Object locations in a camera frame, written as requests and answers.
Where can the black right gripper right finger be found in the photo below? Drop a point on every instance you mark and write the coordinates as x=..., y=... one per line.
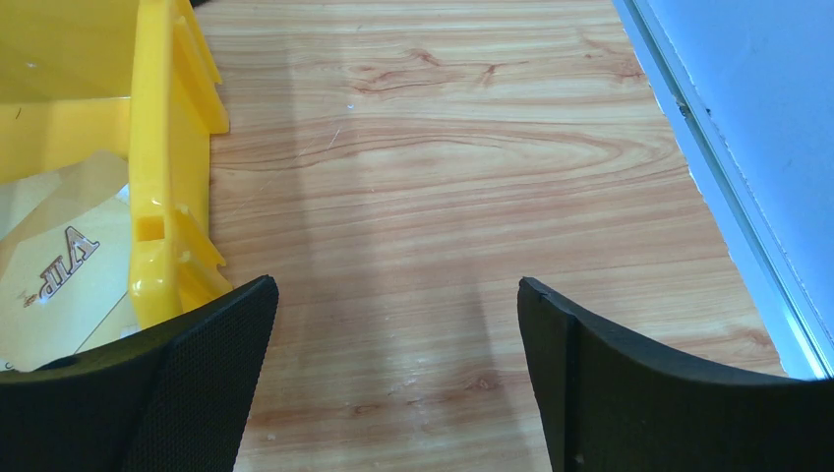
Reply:
x=612, y=399

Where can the aluminium frame rail right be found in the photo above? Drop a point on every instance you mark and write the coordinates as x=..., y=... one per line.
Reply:
x=747, y=87

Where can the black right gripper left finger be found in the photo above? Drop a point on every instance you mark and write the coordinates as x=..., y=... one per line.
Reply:
x=172, y=397

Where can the yellow bin right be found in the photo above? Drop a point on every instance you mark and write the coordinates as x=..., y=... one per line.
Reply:
x=135, y=78

